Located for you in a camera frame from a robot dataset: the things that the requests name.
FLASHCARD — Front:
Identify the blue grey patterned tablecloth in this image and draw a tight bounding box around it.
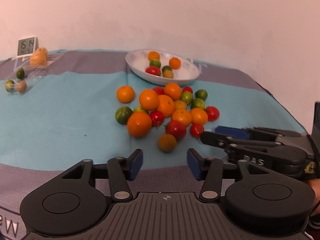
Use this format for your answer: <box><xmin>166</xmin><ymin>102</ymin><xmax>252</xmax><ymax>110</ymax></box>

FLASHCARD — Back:
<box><xmin>1</xmin><ymin>50</ymin><xmax>305</xmax><ymax>239</ymax></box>

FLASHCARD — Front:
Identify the white digital clock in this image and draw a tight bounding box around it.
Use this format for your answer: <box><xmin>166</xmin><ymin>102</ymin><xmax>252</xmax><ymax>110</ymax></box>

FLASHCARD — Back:
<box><xmin>17</xmin><ymin>36</ymin><xmax>39</xmax><ymax>57</ymax></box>

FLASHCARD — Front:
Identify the yellow pepino melon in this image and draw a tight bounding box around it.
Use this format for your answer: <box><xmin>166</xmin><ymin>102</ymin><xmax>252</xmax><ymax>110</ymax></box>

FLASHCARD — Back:
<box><xmin>29</xmin><ymin>51</ymin><xmax>47</xmax><ymax>66</ymax></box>
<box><xmin>36</xmin><ymin>47</ymin><xmax>48</xmax><ymax>58</ymax></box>

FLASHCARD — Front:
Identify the white blue patterned bowl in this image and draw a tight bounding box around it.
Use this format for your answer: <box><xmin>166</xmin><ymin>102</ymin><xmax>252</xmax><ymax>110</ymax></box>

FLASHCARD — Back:
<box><xmin>125</xmin><ymin>49</ymin><xmax>200</xmax><ymax>85</ymax></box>

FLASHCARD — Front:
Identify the pale green lime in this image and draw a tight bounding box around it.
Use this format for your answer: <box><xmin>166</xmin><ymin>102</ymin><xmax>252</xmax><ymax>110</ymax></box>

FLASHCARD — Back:
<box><xmin>180</xmin><ymin>91</ymin><xmax>194</xmax><ymax>105</ymax></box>

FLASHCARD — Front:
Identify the green yellow lime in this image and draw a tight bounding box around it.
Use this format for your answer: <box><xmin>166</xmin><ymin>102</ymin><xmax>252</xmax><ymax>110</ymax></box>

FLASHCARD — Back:
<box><xmin>162</xmin><ymin>66</ymin><xmax>174</xmax><ymax>79</ymax></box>

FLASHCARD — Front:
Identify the clear plastic fruit tray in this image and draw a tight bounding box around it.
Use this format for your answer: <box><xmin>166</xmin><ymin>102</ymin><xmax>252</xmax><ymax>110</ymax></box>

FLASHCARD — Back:
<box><xmin>1</xmin><ymin>53</ymin><xmax>63</xmax><ymax>95</ymax></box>

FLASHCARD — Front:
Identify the small green lime in tray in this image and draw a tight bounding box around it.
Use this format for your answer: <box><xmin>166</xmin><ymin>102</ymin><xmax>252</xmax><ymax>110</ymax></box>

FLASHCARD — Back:
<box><xmin>16</xmin><ymin>68</ymin><xmax>25</xmax><ymax>80</ymax></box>

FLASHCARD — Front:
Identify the red tomato with stem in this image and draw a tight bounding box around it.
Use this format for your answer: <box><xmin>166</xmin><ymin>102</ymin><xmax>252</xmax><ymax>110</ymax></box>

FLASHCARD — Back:
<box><xmin>145</xmin><ymin>66</ymin><xmax>161</xmax><ymax>76</ymax></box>

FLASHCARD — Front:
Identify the dark green lime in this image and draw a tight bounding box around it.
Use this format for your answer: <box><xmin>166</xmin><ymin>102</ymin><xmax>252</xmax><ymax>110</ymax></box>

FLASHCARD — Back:
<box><xmin>115</xmin><ymin>106</ymin><xmax>133</xmax><ymax>125</ymax></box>

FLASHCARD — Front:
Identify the small brown fruit in tray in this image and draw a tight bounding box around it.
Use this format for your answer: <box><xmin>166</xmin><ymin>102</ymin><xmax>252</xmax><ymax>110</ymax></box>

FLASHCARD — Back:
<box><xmin>16</xmin><ymin>81</ymin><xmax>28</xmax><ymax>93</ymax></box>

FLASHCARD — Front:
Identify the large orange tangerine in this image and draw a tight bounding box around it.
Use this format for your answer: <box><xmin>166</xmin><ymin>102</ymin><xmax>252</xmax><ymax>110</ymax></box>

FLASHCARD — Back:
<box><xmin>127</xmin><ymin>112</ymin><xmax>152</xmax><ymax>138</ymax></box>

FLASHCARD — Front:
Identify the small green kumquat in tray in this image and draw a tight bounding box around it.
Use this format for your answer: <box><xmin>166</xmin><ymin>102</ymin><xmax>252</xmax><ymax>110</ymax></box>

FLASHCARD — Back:
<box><xmin>5</xmin><ymin>80</ymin><xmax>15</xmax><ymax>93</ymax></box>

